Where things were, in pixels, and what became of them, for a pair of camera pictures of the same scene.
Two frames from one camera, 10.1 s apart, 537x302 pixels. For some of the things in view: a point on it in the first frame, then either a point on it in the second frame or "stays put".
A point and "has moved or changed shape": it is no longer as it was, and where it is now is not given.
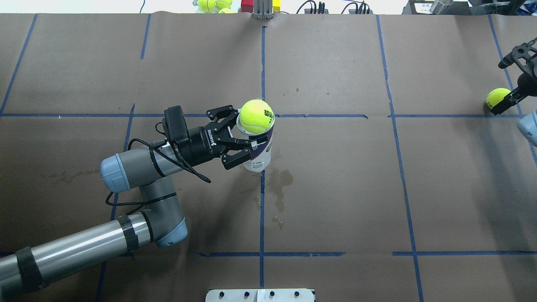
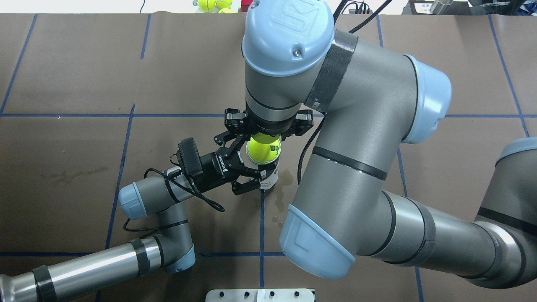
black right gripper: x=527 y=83 -> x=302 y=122
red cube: x=247 y=6 stays put
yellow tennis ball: x=256 y=116 has moved or changed shape
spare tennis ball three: x=226 y=11 stays put
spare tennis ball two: x=222 y=4 stays put
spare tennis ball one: x=207 y=6 stays put
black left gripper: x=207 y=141 -> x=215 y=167
